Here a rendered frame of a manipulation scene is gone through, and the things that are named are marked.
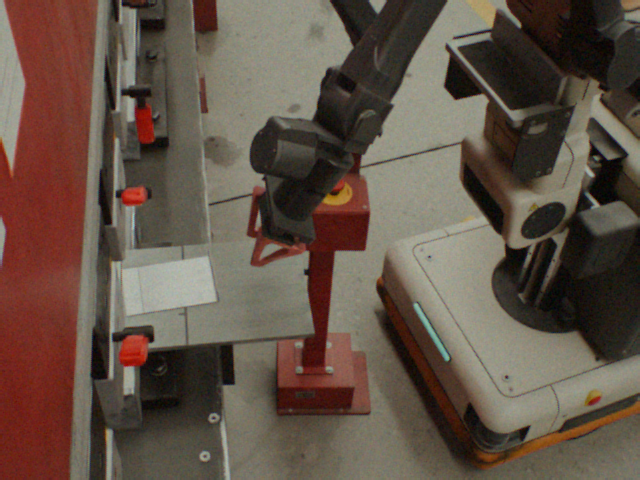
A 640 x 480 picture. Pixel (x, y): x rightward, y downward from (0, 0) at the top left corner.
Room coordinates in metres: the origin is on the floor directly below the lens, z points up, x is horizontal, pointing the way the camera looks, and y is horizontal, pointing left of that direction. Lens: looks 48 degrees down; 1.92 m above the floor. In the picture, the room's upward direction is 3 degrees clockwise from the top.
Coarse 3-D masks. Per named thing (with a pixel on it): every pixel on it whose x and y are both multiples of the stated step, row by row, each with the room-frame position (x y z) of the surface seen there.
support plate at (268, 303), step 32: (128, 256) 0.78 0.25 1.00; (160, 256) 0.78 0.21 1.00; (192, 256) 0.78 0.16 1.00; (224, 256) 0.79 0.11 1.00; (224, 288) 0.73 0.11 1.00; (256, 288) 0.73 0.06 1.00; (288, 288) 0.73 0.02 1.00; (128, 320) 0.66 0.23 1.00; (160, 320) 0.66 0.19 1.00; (192, 320) 0.67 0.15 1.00; (224, 320) 0.67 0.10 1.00; (256, 320) 0.67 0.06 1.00; (288, 320) 0.68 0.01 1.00
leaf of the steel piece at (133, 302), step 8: (128, 272) 0.75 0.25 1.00; (136, 272) 0.75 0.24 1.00; (128, 280) 0.73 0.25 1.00; (136, 280) 0.73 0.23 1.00; (128, 288) 0.72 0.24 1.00; (136, 288) 0.72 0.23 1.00; (128, 296) 0.70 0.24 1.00; (136, 296) 0.70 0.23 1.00; (128, 304) 0.69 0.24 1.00; (136, 304) 0.69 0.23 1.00; (128, 312) 0.67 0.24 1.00; (136, 312) 0.67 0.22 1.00
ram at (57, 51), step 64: (64, 0) 0.60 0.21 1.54; (64, 64) 0.54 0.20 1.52; (64, 128) 0.48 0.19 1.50; (0, 192) 0.29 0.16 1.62; (64, 192) 0.43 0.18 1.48; (64, 256) 0.38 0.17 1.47; (0, 320) 0.23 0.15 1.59; (64, 320) 0.33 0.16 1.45; (0, 384) 0.20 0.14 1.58; (64, 384) 0.29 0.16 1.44; (0, 448) 0.18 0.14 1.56; (64, 448) 0.25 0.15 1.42
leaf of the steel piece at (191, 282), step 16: (208, 256) 0.78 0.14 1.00; (144, 272) 0.75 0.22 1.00; (160, 272) 0.75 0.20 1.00; (176, 272) 0.75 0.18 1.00; (192, 272) 0.75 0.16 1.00; (208, 272) 0.75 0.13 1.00; (144, 288) 0.72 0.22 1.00; (160, 288) 0.72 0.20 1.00; (176, 288) 0.72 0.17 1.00; (192, 288) 0.72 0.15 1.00; (208, 288) 0.72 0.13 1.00; (144, 304) 0.69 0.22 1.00; (160, 304) 0.69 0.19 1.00; (176, 304) 0.69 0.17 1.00; (192, 304) 0.69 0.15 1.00
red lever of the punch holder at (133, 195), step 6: (126, 186) 0.66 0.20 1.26; (132, 186) 0.66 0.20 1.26; (138, 186) 0.66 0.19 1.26; (144, 186) 0.66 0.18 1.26; (150, 186) 0.66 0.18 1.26; (120, 192) 0.65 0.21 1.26; (126, 192) 0.60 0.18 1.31; (132, 192) 0.60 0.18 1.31; (138, 192) 0.60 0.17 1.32; (144, 192) 0.62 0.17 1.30; (150, 192) 0.65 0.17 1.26; (126, 198) 0.59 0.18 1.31; (132, 198) 0.59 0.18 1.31; (138, 198) 0.59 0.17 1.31; (144, 198) 0.61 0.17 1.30; (150, 198) 0.65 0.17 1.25; (126, 204) 0.59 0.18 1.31; (132, 204) 0.59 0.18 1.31; (138, 204) 0.59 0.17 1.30
